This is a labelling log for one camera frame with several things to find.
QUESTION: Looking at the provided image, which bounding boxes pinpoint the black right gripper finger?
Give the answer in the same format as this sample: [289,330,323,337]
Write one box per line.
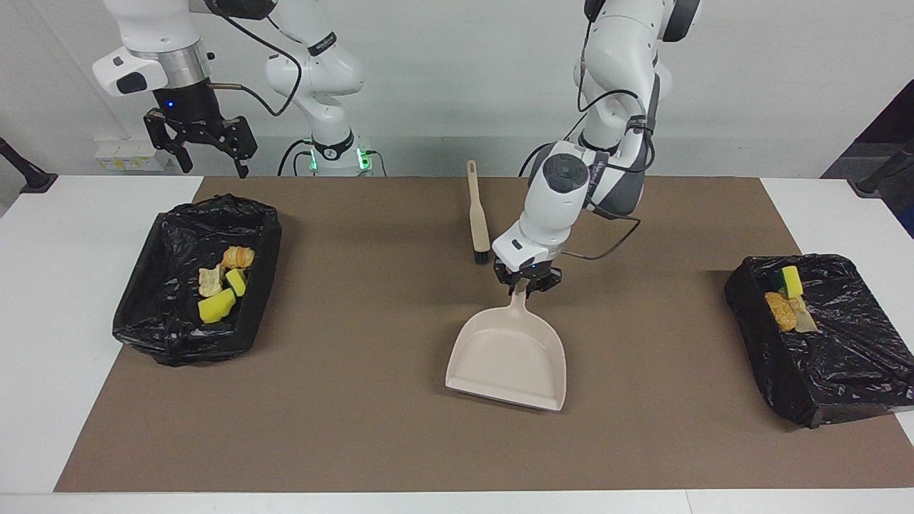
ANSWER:
[145,118,194,174]
[221,118,258,179]

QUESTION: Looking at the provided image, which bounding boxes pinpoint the beige hand brush black bristles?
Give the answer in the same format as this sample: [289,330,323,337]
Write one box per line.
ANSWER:
[466,160,492,266]

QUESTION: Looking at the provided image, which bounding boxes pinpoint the beige plastic dustpan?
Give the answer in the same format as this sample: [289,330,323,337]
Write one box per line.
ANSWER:
[445,278,568,413]

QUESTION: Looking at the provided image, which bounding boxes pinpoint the pale beige ridged foam piece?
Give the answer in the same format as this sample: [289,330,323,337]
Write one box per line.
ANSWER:
[197,263,225,299]

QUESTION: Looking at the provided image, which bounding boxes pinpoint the large yellow sponge piece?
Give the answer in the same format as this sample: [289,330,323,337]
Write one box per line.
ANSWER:
[197,287,238,325]

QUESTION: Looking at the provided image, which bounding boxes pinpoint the orange brown bread loaf piece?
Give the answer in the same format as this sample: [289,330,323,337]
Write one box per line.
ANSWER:
[764,291,798,333]

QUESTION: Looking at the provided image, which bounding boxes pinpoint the pale yellow rough foam chunk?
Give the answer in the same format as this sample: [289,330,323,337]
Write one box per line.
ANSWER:
[789,296,819,334]

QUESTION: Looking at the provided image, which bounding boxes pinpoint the black bag lined bin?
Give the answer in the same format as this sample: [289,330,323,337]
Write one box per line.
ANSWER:
[724,253,914,430]
[111,193,283,368]

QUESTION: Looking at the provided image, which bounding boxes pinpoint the brown table mat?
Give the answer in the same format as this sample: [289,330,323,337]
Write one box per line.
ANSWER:
[54,176,914,493]

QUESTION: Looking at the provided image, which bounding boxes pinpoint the black right base cable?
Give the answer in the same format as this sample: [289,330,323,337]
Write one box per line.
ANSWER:
[277,138,316,177]

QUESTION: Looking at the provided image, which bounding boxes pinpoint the black base cable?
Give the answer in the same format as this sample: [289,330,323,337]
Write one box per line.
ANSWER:
[277,138,316,177]
[518,141,554,178]

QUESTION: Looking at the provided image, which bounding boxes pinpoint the white wall socket box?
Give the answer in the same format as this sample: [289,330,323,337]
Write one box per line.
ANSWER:
[95,137,173,173]

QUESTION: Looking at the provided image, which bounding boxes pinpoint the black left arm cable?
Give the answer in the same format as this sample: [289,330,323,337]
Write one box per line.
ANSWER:
[561,0,659,262]

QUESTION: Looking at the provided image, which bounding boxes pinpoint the black left base cable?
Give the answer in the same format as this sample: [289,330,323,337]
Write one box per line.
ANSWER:
[518,141,554,178]

